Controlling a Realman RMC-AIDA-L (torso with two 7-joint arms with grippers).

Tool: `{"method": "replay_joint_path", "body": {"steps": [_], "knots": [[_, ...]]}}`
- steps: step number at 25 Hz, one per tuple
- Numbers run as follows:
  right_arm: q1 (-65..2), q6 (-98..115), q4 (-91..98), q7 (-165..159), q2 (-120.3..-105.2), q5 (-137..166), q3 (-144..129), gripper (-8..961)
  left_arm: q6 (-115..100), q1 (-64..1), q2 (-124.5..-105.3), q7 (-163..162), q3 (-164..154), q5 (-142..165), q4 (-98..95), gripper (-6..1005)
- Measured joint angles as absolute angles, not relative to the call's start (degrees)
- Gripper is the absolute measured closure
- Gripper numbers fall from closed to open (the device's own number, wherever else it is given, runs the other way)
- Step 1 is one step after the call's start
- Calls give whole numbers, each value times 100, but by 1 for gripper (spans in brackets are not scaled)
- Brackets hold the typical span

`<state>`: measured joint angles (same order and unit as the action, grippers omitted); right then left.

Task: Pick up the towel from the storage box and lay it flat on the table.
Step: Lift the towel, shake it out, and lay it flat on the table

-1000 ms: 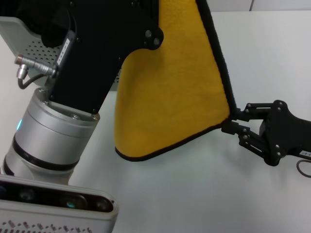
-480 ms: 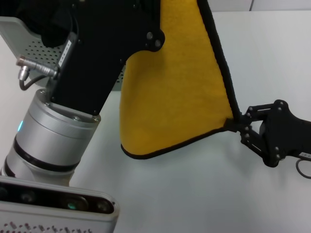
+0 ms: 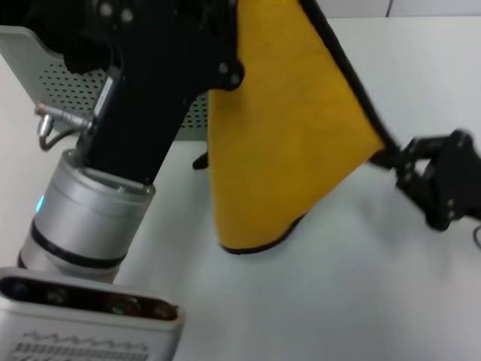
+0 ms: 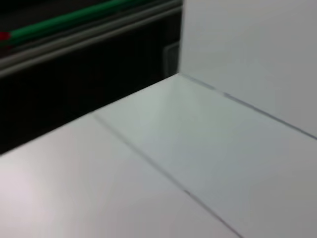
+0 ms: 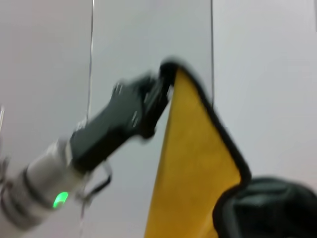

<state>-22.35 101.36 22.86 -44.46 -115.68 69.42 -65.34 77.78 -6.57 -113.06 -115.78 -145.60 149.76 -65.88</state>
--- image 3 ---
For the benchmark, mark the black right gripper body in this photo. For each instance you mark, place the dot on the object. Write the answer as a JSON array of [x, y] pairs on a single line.
[[458, 176]]

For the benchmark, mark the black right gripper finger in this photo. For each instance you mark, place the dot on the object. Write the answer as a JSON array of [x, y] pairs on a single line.
[[415, 176], [417, 148]]

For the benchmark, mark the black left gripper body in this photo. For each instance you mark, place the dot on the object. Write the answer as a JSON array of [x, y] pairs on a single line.
[[161, 75]]

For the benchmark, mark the yellow towel with black edge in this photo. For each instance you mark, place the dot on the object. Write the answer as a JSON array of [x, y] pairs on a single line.
[[282, 131]]

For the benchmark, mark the green perforated storage box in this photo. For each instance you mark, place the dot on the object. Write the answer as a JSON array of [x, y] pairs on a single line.
[[22, 60]]

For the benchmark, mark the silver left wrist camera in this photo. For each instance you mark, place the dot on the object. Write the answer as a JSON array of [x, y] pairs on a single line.
[[75, 327]]

